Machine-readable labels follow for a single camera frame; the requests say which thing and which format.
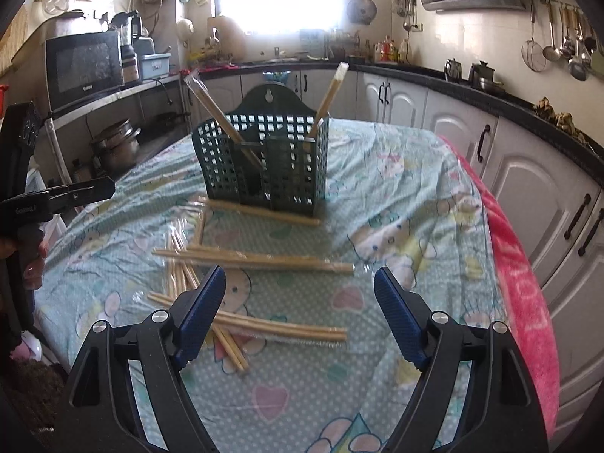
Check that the black microwave oven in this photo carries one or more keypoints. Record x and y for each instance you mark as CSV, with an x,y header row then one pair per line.
x,y
82,68

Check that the ginger roots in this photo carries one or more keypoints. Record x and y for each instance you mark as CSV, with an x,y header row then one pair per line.
x,y
561,118

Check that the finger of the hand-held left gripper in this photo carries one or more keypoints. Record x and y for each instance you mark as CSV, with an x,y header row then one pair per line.
x,y
87,189

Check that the red seasoning bottle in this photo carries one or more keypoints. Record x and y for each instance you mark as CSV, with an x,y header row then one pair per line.
x,y
386,49

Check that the cartoon printed green tablecloth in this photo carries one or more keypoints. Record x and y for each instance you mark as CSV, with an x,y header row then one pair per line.
x,y
377,226

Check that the wooden cutting board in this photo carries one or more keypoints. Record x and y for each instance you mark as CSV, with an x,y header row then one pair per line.
x,y
226,40

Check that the steel cooking pot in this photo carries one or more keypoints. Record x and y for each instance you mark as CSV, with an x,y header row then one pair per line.
x,y
115,144

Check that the large steel ladle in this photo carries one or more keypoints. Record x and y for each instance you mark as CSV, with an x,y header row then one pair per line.
x,y
576,68

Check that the small steel kettle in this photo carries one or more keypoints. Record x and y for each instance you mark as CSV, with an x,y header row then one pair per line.
x,y
453,71

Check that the steel lidded pot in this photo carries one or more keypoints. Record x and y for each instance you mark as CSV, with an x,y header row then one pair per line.
x,y
483,78

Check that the person's left hand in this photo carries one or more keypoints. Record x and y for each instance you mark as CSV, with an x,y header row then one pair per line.
x,y
35,269

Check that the pink blanket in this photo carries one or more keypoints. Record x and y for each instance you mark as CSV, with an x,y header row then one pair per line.
x,y
519,264

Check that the wooden chopstick pair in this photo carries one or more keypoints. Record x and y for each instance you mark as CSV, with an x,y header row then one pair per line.
x,y
181,264
212,108
330,94
231,349
264,260
264,212
283,328

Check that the green plastic utensil basket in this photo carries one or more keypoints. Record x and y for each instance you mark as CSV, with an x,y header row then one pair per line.
x,y
283,170

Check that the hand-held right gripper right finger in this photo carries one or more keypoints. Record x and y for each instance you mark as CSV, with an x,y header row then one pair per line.
x,y
394,314

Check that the black kitchen countertop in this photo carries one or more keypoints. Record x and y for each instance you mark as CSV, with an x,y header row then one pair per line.
x,y
424,73

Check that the hanging small utensils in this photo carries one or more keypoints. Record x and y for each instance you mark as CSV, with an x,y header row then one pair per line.
x,y
406,9

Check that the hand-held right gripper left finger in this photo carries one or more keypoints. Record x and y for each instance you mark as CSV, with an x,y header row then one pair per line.
x,y
204,309

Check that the hanging steel spoon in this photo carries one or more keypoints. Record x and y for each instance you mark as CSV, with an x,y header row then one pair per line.
x,y
567,45
590,42

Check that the blue plastic box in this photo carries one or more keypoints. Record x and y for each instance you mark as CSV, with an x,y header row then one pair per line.
x,y
155,65

